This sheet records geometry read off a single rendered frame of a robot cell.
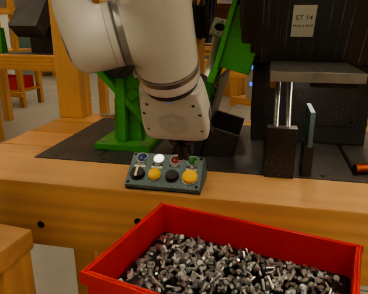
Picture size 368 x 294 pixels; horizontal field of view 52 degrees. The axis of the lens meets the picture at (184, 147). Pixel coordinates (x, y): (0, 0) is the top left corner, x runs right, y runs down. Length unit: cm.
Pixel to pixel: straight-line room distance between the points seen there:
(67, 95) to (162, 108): 93
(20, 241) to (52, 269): 143
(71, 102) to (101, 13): 101
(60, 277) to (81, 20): 176
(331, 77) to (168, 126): 30
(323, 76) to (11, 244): 61
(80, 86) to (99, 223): 72
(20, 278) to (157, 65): 49
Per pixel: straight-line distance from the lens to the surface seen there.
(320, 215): 72
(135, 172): 74
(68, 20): 45
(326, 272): 59
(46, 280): 210
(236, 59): 89
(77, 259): 172
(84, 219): 82
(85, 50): 45
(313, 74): 70
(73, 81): 143
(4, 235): 76
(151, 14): 42
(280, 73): 70
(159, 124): 57
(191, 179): 72
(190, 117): 54
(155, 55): 46
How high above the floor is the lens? 121
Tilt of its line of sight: 18 degrees down
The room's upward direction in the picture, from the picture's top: straight up
